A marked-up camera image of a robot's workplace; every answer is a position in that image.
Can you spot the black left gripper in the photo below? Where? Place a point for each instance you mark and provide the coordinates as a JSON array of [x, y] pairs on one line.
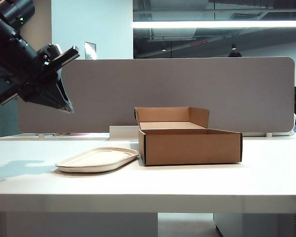
[[34, 76]]

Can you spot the beige pulp fibre lid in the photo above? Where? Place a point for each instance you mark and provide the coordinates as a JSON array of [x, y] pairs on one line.
[[93, 161]]

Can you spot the brown cardboard mailer box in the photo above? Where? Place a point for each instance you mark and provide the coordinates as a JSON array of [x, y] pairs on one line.
[[192, 150]]

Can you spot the brown flat item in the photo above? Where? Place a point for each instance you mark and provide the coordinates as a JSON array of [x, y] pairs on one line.
[[61, 134]]

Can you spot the pink flat item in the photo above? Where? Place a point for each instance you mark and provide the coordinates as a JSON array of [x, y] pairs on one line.
[[79, 134]]

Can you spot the dark glass door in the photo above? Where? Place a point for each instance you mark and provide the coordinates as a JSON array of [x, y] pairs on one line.
[[5, 121]]

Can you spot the grey fabric desk partition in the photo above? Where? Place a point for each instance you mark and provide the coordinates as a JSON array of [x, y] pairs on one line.
[[162, 84]]

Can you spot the black ceiling spotlight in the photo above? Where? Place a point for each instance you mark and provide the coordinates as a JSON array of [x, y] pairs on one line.
[[163, 49], [233, 46]]

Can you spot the red ceiling sign strip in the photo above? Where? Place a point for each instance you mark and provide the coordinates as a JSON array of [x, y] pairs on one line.
[[199, 43]]

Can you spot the black-haired person head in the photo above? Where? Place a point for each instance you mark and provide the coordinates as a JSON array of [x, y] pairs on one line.
[[235, 54]]

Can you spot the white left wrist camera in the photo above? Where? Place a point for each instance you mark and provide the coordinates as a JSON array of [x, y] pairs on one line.
[[56, 48]]

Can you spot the framed wall notice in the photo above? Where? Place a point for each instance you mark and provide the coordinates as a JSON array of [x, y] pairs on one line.
[[90, 50]]

